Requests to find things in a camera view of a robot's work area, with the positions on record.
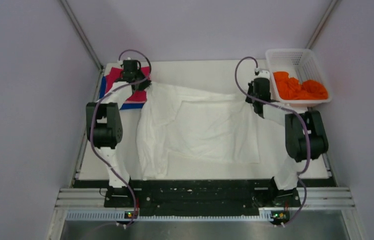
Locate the folded magenta t-shirt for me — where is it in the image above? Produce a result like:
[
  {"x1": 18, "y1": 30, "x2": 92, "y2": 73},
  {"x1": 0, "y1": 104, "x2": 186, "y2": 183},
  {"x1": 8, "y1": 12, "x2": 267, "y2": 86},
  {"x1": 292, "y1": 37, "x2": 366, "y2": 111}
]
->
[{"x1": 104, "y1": 67, "x2": 147, "y2": 104}]

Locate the orange crumpled t-shirt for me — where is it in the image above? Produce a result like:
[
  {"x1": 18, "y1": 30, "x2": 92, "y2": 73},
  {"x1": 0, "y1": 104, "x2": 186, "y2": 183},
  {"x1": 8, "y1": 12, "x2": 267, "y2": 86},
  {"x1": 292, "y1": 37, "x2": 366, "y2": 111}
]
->
[{"x1": 273, "y1": 71, "x2": 329, "y2": 100}]

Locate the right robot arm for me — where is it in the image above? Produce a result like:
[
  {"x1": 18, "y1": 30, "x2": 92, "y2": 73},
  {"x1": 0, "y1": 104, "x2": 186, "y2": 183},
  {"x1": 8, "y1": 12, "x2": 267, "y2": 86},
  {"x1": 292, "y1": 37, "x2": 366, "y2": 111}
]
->
[{"x1": 246, "y1": 77, "x2": 329, "y2": 206}]

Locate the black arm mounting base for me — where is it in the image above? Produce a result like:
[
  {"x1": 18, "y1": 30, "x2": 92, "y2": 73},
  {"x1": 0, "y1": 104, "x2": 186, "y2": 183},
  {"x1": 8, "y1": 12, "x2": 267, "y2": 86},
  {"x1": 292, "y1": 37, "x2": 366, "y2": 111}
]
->
[{"x1": 73, "y1": 179, "x2": 335, "y2": 217}]

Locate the folded blue t-shirt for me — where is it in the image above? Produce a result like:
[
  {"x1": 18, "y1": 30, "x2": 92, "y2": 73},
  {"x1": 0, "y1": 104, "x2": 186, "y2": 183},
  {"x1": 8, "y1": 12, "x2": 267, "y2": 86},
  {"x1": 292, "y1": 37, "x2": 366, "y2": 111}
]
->
[{"x1": 99, "y1": 76, "x2": 146, "y2": 110}]

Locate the white printed t-shirt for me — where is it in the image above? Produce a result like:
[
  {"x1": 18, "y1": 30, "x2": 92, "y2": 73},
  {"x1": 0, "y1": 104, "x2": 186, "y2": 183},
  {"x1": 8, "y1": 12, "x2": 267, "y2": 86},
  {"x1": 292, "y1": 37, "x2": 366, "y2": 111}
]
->
[{"x1": 136, "y1": 83, "x2": 260, "y2": 179}]

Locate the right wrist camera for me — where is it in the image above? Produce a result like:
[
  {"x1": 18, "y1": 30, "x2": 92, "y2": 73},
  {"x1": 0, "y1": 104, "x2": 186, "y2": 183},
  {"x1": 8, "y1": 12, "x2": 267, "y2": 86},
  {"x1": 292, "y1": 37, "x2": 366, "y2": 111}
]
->
[{"x1": 255, "y1": 67, "x2": 271, "y2": 79}]

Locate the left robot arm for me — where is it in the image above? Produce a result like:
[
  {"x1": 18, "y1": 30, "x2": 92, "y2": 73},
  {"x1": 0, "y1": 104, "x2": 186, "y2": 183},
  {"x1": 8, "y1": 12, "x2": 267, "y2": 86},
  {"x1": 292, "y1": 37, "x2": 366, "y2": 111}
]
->
[{"x1": 85, "y1": 59, "x2": 152, "y2": 207}]

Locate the white plastic basket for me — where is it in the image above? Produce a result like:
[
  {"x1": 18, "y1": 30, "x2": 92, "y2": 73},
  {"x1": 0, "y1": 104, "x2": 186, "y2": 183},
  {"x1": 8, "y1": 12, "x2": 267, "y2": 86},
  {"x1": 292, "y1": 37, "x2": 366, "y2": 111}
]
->
[{"x1": 265, "y1": 48, "x2": 332, "y2": 107}]

